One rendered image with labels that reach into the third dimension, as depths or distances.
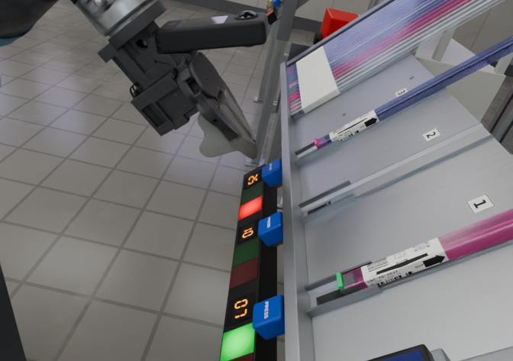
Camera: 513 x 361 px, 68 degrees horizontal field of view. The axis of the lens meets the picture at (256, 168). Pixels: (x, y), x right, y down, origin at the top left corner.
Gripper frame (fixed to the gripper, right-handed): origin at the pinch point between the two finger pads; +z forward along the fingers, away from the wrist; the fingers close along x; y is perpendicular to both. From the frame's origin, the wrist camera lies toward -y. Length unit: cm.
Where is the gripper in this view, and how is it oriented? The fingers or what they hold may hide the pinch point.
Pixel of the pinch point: (254, 146)
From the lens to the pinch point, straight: 48.9
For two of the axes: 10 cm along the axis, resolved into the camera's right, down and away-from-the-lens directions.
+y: -8.3, 4.5, 3.4
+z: 5.6, 7.1, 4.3
